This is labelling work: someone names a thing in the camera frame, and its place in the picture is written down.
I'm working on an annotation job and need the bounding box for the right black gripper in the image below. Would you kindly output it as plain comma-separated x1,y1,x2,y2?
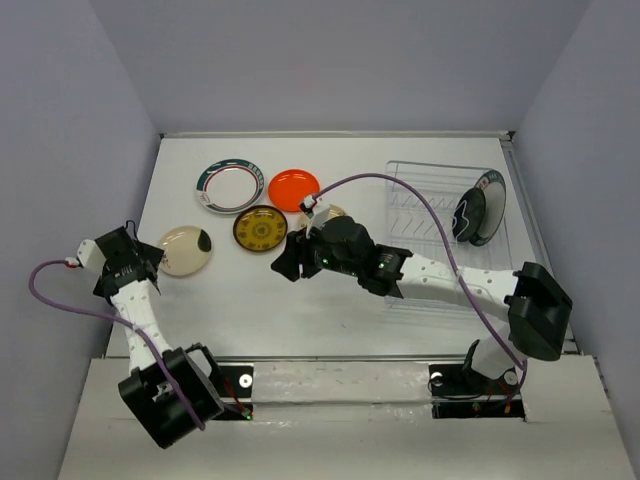
271,218,361,280

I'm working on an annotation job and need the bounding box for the cream floral plate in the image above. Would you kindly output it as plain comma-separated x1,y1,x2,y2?
296,203,347,230

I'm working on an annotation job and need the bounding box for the beige plate black blot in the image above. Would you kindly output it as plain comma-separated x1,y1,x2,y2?
157,225,213,277

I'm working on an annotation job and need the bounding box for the yellow brown patterned plate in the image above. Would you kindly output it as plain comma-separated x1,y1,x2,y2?
232,205,288,253

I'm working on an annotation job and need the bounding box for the orange plate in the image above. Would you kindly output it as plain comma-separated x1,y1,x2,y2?
268,169,320,213

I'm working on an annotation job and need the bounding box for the white plate teal lettered rim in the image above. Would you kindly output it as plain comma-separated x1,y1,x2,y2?
469,169,506,247

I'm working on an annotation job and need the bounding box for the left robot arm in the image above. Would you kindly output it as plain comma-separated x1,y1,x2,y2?
94,226,225,449

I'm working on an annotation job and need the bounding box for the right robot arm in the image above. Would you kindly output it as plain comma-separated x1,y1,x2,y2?
271,216,573,392

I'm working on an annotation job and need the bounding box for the white plate green rim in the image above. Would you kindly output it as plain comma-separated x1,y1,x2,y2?
195,159,265,215

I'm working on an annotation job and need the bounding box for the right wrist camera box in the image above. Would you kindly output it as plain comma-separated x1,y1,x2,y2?
298,195,346,236

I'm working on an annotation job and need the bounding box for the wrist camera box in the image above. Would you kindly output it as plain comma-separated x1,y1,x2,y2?
76,239,105,273
298,195,346,236

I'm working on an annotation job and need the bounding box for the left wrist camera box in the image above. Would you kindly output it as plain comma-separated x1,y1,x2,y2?
76,239,105,273

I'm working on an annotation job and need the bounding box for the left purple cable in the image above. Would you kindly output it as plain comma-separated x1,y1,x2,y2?
28,257,207,431

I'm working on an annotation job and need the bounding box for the purple cable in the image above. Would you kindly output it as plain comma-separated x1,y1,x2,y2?
299,173,529,414
28,257,207,431

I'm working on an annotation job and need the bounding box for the clear wire dish rack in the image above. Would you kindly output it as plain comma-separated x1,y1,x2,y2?
382,160,511,317

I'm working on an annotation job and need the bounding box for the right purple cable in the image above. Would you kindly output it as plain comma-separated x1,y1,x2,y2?
299,173,529,414

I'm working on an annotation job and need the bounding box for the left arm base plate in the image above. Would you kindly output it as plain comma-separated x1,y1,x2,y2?
209,363,254,421

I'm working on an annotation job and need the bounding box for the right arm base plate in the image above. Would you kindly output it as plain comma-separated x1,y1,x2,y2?
427,363,525,420

